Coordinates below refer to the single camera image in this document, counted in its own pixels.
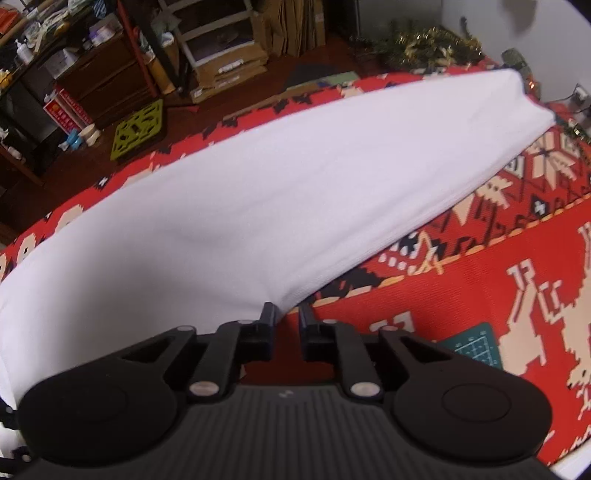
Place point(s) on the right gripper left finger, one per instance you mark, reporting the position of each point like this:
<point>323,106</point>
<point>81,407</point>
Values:
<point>118,407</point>

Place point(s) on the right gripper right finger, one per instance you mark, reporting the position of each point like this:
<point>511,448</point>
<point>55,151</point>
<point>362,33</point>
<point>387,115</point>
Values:
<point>454,407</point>

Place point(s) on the white sweatshirt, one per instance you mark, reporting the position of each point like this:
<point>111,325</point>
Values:
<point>266,207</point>

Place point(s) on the green cutting mat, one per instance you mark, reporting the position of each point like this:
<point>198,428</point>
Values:
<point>478,343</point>

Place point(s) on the red Christmas pattern tablecloth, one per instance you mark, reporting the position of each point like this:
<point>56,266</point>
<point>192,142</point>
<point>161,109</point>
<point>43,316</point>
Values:
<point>508,254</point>

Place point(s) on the dark green gift box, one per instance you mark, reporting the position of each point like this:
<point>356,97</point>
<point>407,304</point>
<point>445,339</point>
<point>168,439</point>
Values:
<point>513,59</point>

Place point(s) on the Christmas garland with ornaments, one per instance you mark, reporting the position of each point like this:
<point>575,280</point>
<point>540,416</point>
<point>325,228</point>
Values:
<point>411,45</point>

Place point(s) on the stack of flattened cardboard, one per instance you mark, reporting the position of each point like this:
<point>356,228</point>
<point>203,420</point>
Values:
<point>279,28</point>

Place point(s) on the wall power outlet with plugs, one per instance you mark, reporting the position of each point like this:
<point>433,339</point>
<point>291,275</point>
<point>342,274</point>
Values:
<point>580,99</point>

